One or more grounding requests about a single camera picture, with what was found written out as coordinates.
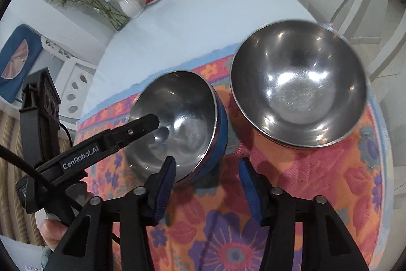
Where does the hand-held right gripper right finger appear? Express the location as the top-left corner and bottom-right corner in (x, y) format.
(239, 157), (370, 271)

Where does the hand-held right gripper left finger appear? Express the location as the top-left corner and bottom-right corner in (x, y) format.
(44, 156), (177, 271)

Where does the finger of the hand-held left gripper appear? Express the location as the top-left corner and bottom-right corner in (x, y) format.
(94, 114), (160, 150)

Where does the blue steel bowl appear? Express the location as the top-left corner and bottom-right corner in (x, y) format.
(125, 70), (228, 187)

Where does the person's left hand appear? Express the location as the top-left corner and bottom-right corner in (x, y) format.
(39, 218), (69, 254)

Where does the beige striped seat cushion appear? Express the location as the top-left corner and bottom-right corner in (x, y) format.
(0, 109), (48, 246)

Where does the blue chair cushion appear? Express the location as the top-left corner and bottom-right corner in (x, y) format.
(0, 24), (43, 103)

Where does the floral orange tablecloth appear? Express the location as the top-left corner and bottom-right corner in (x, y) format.
(76, 42), (389, 271)

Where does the glass vase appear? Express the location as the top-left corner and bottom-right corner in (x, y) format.
(105, 6), (131, 32)

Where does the plain steel bowl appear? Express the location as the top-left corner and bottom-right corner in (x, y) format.
(230, 20), (368, 149)

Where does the white ceramic vase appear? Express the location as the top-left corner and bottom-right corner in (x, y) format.
(119, 0), (145, 20)

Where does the black cable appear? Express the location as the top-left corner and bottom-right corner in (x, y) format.
(0, 144), (80, 211)

